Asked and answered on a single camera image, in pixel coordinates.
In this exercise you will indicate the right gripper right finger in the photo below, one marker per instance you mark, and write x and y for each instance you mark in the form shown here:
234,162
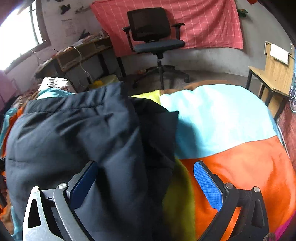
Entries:
252,222

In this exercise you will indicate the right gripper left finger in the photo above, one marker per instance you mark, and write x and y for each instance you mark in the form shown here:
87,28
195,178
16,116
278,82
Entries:
50,214

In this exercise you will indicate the dark navy padded jacket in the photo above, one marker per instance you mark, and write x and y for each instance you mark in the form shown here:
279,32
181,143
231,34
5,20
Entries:
132,141

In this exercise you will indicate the multicolour striped blanket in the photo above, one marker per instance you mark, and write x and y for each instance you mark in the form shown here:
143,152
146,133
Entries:
233,133

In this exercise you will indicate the blue patterned curtain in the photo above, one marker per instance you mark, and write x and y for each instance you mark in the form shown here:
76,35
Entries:
286,122

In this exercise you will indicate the floral pillow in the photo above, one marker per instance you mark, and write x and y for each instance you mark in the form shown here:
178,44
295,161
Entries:
43,85

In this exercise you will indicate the pink hanging cloth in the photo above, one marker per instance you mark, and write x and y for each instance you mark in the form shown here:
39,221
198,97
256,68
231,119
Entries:
7,89

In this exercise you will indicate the green plastic stool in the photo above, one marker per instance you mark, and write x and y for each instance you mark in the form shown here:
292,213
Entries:
103,81

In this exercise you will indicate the wooden chair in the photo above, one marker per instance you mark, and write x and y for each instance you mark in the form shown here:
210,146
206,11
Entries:
275,78

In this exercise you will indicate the wooden desk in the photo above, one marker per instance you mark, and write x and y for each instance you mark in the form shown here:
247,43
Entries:
83,64

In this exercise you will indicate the black office chair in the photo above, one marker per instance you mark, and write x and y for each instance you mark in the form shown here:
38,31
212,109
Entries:
150,31

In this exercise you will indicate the red checked wall cloth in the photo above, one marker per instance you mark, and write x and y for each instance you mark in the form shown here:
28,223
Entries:
207,24

